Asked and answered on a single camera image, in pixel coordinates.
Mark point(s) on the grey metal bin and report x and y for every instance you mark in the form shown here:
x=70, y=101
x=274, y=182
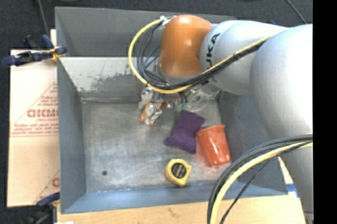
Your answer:
x=118, y=144

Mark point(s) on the purple cloth bag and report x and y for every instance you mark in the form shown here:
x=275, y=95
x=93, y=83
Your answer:
x=185, y=130

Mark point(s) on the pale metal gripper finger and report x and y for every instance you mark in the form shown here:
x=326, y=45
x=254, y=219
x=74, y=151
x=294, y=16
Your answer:
x=146, y=97
x=152, y=113

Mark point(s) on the brown cardboard board red print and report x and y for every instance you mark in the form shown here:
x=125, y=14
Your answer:
x=31, y=101

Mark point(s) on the clear glass object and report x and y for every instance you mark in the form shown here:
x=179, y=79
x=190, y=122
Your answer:
x=201, y=100

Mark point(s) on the yellow tape measure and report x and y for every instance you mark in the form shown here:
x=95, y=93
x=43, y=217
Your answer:
x=179, y=171

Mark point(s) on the orange plastic cup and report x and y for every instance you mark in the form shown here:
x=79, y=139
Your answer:
x=213, y=146

